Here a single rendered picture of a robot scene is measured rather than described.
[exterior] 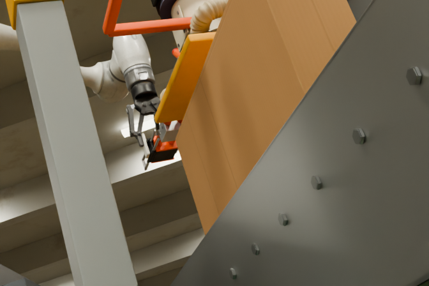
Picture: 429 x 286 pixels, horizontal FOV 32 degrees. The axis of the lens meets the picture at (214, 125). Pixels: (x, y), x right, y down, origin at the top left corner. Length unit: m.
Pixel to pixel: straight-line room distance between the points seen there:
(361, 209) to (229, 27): 0.61
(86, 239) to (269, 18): 0.39
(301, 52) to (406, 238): 0.47
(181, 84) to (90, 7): 4.86
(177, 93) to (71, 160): 0.77
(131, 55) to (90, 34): 4.48
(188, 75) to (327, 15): 0.59
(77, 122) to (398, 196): 0.47
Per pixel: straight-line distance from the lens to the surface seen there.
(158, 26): 1.62
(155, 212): 11.10
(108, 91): 2.42
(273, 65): 1.03
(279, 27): 1.01
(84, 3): 6.37
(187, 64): 1.54
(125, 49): 2.31
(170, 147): 2.17
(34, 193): 9.26
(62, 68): 0.96
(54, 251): 11.39
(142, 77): 2.27
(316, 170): 0.67
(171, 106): 1.68
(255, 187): 0.79
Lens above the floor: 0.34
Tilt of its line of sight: 23 degrees up
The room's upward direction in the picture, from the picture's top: 19 degrees counter-clockwise
